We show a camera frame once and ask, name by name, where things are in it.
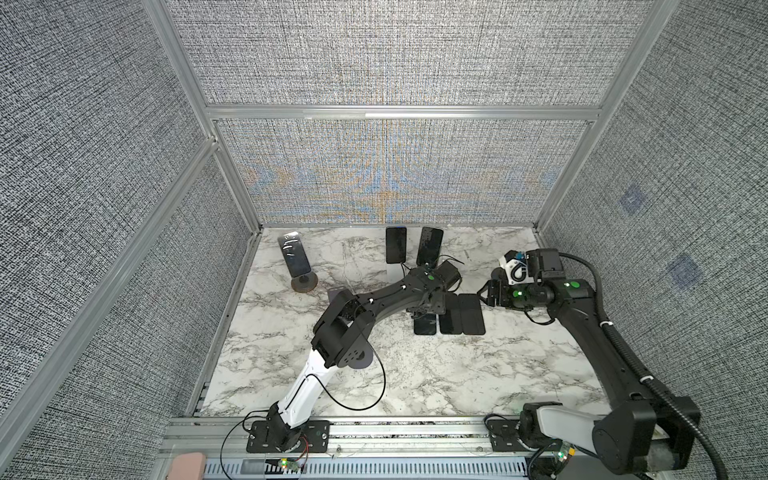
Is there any phone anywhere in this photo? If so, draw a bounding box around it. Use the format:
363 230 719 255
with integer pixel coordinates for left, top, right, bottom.
412 313 438 336
385 227 407 265
278 232 312 278
458 293 486 336
438 293 463 335
416 227 444 267

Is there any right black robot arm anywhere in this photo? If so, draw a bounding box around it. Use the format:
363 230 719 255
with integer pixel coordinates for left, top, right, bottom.
477 278 701 475

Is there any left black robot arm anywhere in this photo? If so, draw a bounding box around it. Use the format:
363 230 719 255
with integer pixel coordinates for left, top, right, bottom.
266 260 461 451

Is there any white phone stand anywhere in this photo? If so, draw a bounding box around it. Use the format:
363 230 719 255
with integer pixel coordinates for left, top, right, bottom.
386 263 406 284

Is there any right dark round stand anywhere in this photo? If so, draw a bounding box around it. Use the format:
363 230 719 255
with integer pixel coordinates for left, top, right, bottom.
491 267 507 283

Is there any phone on white stand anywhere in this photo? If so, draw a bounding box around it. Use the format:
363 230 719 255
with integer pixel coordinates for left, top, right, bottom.
385 227 407 265

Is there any front-left grey round stand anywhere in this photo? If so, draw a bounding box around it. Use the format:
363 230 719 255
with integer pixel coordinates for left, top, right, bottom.
349 344 375 370

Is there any far-left brown round stand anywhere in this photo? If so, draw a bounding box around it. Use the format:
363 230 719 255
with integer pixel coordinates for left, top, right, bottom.
291 271 319 293

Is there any pink box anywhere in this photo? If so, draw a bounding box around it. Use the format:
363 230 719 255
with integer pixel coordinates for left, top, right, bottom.
166 452 207 480

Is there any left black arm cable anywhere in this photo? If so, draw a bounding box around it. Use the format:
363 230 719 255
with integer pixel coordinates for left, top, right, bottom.
215 341 388 480

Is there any right corrugated cable conduit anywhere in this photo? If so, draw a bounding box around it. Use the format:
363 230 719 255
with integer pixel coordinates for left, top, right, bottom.
557 251 730 480

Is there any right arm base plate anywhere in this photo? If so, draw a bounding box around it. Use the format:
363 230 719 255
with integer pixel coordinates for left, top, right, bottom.
484 416 529 453

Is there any white vented cable tray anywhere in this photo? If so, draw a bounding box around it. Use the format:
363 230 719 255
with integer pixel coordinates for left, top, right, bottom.
203 457 529 479

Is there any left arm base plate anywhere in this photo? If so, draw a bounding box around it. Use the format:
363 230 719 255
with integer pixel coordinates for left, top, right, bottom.
245 420 332 455

